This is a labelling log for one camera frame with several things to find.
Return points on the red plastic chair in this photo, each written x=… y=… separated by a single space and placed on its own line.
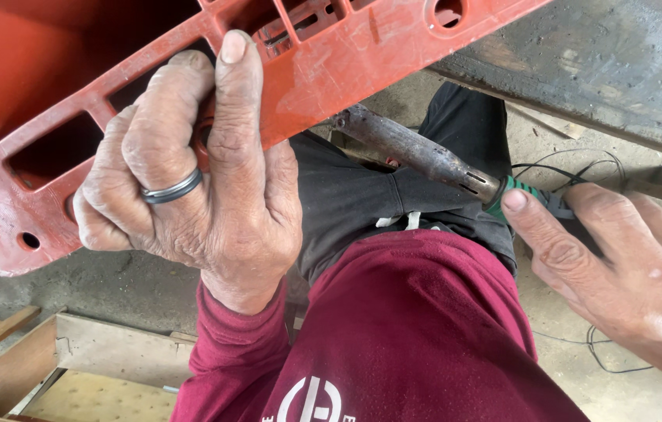
x=331 y=70

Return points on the person's right hand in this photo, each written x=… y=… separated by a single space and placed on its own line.
x=641 y=281

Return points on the maroon long-sleeved shirt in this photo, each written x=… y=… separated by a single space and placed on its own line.
x=424 y=328

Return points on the person's left hand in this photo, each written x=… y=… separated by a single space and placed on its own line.
x=231 y=222

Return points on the grey worn workbench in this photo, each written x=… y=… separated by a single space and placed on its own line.
x=600 y=64

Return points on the open plywood box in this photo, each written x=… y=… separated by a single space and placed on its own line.
x=102 y=357

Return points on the dark grey trousers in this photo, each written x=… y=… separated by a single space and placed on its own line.
x=354 y=187

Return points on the flat wooden strip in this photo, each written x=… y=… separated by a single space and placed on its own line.
x=548 y=120

